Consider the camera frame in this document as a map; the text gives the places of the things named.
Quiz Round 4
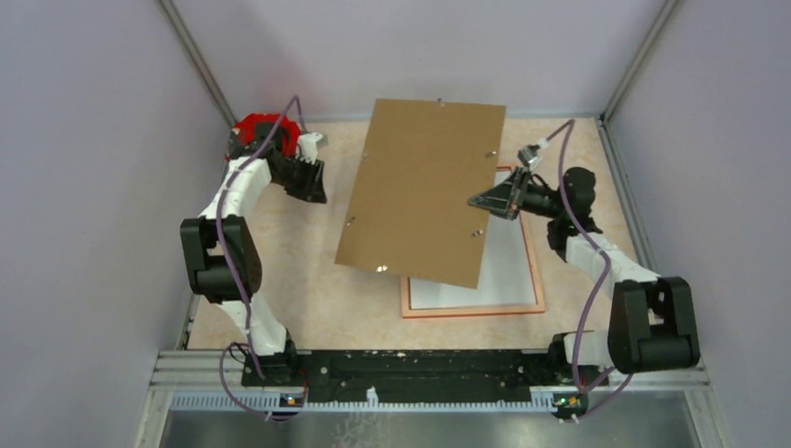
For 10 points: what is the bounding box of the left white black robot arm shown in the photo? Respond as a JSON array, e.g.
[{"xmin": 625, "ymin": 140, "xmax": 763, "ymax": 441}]
[{"xmin": 180, "ymin": 120, "xmax": 327, "ymax": 386}]

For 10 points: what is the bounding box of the white slotted cable duct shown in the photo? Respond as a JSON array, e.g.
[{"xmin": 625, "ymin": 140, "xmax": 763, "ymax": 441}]
[{"xmin": 170, "ymin": 388, "xmax": 557, "ymax": 413}]

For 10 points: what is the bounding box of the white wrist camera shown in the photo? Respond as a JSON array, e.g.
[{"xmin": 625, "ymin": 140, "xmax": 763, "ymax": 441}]
[
  {"xmin": 517, "ymin": 144, "xmax": 542, "ymax": 172},
  {"xmin": 297, "ymin": 132, "xmax": 328, "ymax": 163}
]

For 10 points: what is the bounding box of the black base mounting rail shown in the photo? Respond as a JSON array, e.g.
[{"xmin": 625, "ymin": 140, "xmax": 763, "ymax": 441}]
[{"xmin": 241, "ymin": 349, "xmax": 575, "ymax": 404}]

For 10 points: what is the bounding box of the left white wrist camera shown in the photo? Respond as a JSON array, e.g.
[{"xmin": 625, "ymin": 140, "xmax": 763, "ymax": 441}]
[{"xmin": 297, "ymin": 132, "xmax": 328, "ymax": 163}]

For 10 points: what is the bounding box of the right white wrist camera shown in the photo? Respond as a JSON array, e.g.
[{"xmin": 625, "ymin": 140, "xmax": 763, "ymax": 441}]
[{"xmin": 517, "ymin": 144, "xmax": 542, "ymax": 172}]

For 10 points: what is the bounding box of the brown fibreboard backing board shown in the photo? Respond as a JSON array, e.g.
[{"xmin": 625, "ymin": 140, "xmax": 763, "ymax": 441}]
[{"xmin": 335, "ymin": 98, "xmax": 507, "ymax": 288}]

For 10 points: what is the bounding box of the red wooden picture frame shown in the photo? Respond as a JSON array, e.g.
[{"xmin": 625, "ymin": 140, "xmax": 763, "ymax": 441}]
[{"xmin": 399, "ymin": 164, "xmax": 548, "ymax": 320}]

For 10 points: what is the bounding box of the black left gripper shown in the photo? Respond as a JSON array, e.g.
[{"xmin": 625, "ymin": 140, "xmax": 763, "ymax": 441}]
[{"xmin": 273, "ymin": 153, "xmax": 327, "ymax": 204}]

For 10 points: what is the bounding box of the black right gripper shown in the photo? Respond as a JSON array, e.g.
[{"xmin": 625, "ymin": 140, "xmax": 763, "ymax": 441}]
[{"xmin": 469, "ymin": 167, "xmax": 566, "ymax": 221}]

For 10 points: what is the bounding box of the sunset landscape photo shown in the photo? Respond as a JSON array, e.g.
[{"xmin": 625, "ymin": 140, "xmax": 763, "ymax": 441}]
[{"xmin": 408, "ymin": 170, "xmax": 537, "ymax": 312}]

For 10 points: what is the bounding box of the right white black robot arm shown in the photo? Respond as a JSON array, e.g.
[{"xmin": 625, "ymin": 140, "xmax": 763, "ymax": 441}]
[{"xmin": 468, "ymin": 167, "xmax": 701, "ymax": 385}]

